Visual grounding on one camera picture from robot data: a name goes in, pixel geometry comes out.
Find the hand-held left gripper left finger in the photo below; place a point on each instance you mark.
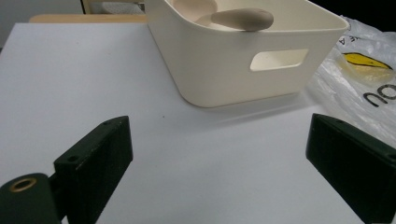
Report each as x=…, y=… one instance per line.
x=93, y=168

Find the clear smiley plastic bag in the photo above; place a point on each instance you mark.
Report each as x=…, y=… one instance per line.
x=339, y=84

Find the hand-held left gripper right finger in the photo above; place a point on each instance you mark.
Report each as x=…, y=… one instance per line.
x=351, y=165

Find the beige spoon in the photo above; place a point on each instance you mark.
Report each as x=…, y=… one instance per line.
x=246, y=19

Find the cream plastic basket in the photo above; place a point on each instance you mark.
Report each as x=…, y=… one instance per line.
x=211, y=68

